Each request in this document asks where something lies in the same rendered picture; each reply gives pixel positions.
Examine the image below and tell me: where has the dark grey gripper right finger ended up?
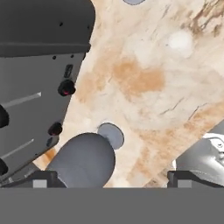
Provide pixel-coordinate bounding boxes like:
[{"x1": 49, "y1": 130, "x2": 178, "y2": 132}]
[{"x1": 166, "y1": 170, "x2": 224, "y2": 189}]

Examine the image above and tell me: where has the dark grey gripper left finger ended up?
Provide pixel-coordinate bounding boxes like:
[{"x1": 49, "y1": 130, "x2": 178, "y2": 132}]
[{"x1": 0, "y1": 170, "x2": 67, "y2": 189}]

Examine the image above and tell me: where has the grey rounded metal housing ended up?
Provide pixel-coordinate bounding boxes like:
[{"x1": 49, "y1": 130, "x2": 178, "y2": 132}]
[{"x1": 174, "y1": 132, "x2": 224, "y2": 187}]

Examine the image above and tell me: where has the grey rounded cylinder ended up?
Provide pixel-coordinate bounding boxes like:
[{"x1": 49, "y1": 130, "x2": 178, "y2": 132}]
[{"x1": 45, "y1": 132, "x2": 116, "y2": 189}]

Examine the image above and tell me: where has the black knob with red mark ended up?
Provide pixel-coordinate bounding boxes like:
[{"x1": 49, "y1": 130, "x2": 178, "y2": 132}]
[
  {"x1": 57, "y1": 79, "x2": 77, "y2": 97},
  {"x1": 47, "y1": 122, "x2": 64, "y2": 137}
]

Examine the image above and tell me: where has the small grey flat disc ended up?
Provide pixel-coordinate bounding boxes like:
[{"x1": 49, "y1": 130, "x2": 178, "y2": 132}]
[
  {"x1": 122, "y1": 0, "x2": 147, "y2": 6},
  {"x1": 97, "y1": 122, "x2": 125, "y2": 151}
]

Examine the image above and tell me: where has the grey cabinet with dark top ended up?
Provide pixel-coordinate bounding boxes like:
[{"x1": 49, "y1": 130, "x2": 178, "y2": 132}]
[{"x1": 0, "y1": 0, "x2": 96, "y2": 187}]

